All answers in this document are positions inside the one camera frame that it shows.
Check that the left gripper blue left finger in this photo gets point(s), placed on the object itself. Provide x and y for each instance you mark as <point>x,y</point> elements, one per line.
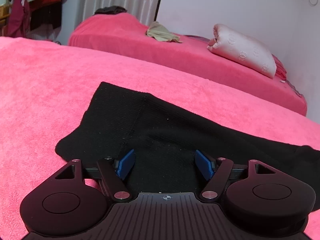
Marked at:
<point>100,181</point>

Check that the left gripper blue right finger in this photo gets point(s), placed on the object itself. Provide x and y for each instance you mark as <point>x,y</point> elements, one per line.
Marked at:
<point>221,173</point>

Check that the black pants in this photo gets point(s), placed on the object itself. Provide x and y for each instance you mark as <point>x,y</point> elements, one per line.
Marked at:
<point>165,138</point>

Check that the near pink bed blanket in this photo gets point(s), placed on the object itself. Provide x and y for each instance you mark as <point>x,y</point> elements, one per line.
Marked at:
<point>46,88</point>

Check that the folded pink blanket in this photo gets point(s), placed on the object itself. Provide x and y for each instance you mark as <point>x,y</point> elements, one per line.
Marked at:
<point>280,71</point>

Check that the white embossed pillow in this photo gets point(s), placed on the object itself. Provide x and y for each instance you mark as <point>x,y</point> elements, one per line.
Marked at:
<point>242,49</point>

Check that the far pink bed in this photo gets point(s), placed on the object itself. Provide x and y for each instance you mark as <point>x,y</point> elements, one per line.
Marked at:
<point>123,34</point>

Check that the olive green garment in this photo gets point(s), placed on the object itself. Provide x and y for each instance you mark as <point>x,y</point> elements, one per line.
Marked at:
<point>161,33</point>

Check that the dark garment on far bed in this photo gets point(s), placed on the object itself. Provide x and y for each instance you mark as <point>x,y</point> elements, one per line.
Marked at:
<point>112,10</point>

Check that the hanging clothes rack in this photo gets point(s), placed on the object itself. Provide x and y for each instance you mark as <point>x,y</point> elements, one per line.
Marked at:
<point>20,18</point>

